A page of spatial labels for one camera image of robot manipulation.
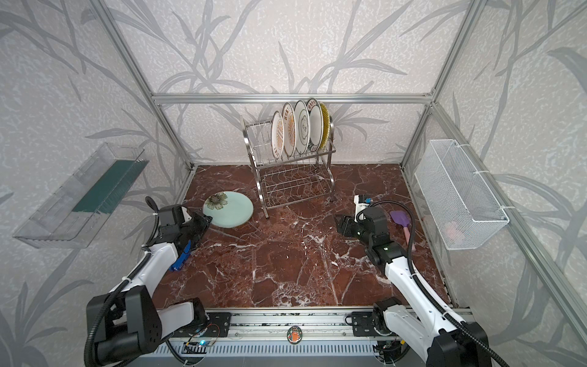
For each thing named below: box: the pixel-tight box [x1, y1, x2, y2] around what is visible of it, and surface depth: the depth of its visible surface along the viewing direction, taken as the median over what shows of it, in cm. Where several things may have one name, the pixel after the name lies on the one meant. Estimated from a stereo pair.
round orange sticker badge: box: [286, 324, 303, 345], surface depth 73 cm
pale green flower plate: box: [203, 191, 254, 229], surface depth 96 cm
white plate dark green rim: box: [306, 97, 325, 153], surface depth 81 cm
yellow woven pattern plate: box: [319, 102, 331, 150], surface depth 80 cm
